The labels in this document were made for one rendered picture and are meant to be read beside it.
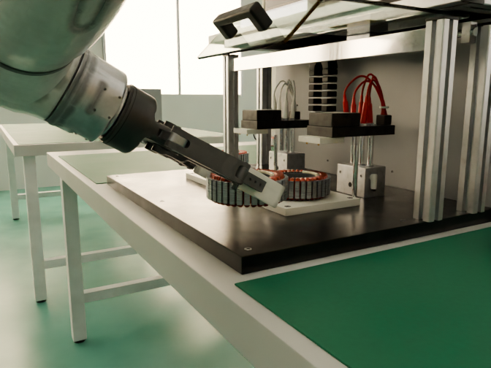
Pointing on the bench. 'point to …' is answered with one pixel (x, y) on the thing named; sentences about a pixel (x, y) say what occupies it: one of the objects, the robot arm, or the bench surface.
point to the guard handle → (261, 18)
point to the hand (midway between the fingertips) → (245, 184)
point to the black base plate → (204, 226)
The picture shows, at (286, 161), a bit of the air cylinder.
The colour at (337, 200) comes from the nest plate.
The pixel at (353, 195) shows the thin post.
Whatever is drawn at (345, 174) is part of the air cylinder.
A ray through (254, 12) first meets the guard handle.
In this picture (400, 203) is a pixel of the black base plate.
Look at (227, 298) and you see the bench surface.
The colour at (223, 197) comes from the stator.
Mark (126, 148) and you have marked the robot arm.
